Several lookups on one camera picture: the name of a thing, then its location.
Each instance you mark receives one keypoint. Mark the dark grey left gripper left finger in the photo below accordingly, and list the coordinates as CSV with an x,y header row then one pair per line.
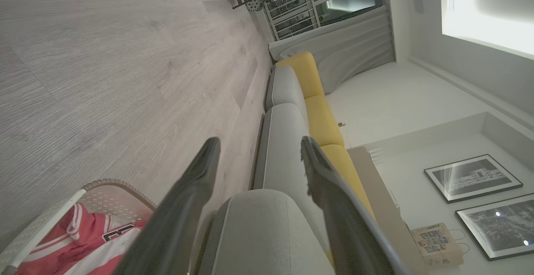
x,y
179,216

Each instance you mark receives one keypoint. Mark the white pleated curtain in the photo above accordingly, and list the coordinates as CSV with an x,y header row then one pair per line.
x,y
354,49

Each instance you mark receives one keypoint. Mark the white balcony railing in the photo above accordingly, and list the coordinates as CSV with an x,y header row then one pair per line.
x,y
292,16

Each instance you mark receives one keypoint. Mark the grey and yellow sofa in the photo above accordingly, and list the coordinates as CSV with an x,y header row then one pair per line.
x,y
279,141

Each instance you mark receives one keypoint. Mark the beige side table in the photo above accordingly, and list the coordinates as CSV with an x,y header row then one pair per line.
x,y
375,183

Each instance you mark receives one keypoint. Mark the white perforated laundry basket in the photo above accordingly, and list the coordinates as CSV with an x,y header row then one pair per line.
x,y
112,200

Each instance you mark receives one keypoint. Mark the beige printed paper bag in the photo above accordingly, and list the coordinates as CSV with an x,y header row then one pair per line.
x,y
436,243

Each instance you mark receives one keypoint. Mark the red and white jersey jacket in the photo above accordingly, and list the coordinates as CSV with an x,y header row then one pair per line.
x,y
83,245

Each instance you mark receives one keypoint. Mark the black framed picture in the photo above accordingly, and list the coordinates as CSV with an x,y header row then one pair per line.
x,y
500,229
473,179

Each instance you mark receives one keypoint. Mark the recessed ceiling light panel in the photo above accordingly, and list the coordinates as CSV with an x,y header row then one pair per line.
x,y
488,8

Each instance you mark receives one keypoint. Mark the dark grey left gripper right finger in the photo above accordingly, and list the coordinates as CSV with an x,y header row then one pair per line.
x,y
342,225

